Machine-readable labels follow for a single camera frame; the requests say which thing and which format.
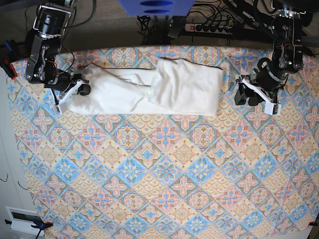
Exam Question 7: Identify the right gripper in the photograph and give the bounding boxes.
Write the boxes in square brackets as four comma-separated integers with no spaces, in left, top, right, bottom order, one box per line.
[44,72,91,115]

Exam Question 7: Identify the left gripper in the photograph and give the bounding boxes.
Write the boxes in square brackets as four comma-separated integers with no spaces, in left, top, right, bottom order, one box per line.
[234,64,288,115]

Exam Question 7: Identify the white printed T-shirt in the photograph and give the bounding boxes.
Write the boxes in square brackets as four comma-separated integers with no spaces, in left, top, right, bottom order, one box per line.
[69,58,223,116]

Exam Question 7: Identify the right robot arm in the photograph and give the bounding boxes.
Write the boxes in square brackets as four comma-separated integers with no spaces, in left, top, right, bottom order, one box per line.
[25,0,91,114]

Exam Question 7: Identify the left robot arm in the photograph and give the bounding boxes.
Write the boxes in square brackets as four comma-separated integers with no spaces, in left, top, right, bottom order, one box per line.
[234,0,319,115]

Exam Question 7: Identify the clamp at table top-left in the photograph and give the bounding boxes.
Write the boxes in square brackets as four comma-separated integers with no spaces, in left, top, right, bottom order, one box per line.
[0,40,17,80]

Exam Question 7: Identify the black power strip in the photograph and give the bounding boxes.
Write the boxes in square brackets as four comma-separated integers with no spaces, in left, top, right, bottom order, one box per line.
[184,23,231,34]

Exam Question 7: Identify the blue plastic box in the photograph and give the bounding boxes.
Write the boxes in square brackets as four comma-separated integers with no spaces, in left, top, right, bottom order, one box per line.
[118,0,195,16]

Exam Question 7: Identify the clamp at table bottom-left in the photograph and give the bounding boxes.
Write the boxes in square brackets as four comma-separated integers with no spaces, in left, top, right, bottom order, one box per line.
[4,218,53,239]

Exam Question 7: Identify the clamp at table bottom-right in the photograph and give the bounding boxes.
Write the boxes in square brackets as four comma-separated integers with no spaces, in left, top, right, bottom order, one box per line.
[308,221,319,227]

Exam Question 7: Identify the white wall outlet panel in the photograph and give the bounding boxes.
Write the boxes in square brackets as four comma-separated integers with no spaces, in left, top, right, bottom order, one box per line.
[5,206,42,235]

